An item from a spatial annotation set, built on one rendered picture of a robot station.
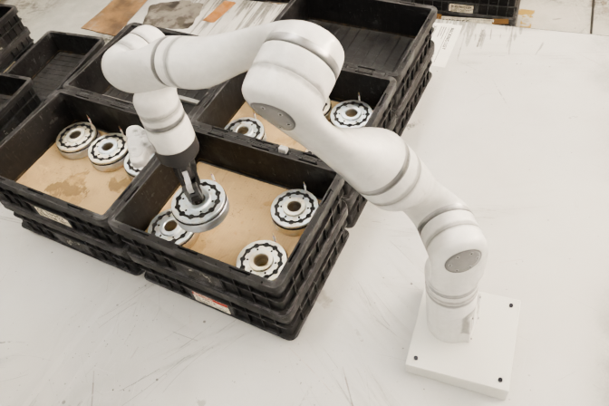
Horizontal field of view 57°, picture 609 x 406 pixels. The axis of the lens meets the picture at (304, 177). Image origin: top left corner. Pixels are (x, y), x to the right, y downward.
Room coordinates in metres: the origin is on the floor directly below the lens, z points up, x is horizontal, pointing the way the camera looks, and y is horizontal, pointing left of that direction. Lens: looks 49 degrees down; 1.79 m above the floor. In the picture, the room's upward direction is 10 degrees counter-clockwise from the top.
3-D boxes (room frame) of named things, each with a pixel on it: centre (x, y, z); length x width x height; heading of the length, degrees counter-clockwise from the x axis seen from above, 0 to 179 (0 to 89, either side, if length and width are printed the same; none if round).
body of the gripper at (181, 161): (0.71, 0.21, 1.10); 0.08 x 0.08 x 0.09
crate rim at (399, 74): (1.24, -0.18, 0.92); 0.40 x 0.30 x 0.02; 56
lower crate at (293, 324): (0.74, 0.16, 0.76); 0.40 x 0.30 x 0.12; 56
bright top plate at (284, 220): (0.74, 0.03, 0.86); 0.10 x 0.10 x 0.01
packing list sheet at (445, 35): (1.45, -0.38, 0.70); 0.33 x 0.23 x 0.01; 62
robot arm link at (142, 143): (0.71, 0.23, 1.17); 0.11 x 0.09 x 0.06; 99
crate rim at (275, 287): (0.74, 0.16, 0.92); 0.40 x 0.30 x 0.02; 56
